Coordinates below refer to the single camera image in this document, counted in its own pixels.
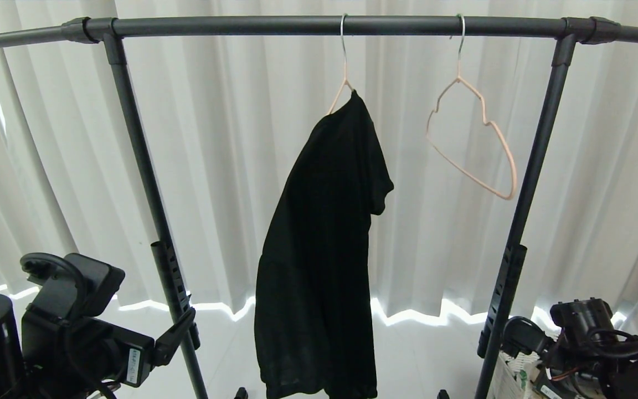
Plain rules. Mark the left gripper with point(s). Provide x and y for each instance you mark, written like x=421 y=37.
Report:
x=92 y=354

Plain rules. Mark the black garment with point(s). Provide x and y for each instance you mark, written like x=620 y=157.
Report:
x=324 y=249

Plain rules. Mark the pink clothes hanger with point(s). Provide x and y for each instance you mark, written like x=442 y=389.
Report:
x=459 y=80
x=344 y=72

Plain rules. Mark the cream printed garment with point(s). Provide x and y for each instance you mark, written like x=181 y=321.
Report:
x=524 y=379

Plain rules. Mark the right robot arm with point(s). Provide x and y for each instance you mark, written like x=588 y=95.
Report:
x=582 y=318

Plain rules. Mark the white laundry basket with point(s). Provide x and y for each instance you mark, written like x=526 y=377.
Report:
x=504 y=377

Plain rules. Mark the black clothes rack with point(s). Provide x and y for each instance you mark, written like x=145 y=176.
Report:
x=319 y=25

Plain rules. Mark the white curtain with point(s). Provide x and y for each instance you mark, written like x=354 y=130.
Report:
x=230 y=166

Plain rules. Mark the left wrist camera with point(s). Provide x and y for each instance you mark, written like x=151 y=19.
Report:
x=94 y=282

